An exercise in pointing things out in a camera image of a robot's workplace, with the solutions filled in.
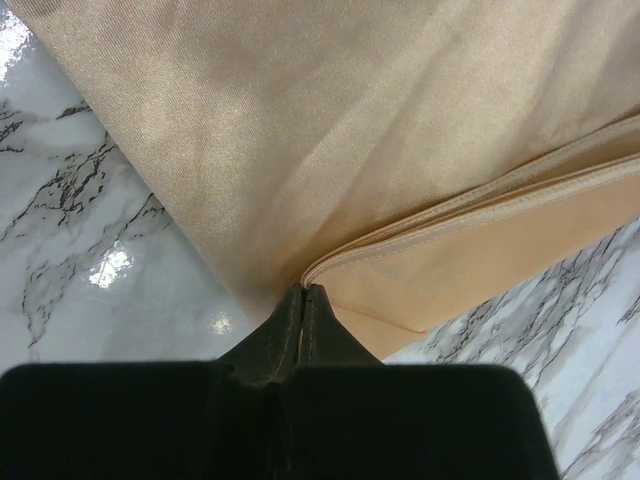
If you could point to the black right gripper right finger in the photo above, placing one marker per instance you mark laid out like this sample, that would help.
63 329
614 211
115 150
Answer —
324 341

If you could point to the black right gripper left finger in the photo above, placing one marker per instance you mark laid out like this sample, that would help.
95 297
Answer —
269 352

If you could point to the peach cloth napkin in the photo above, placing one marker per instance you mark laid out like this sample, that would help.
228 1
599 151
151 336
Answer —
416 158

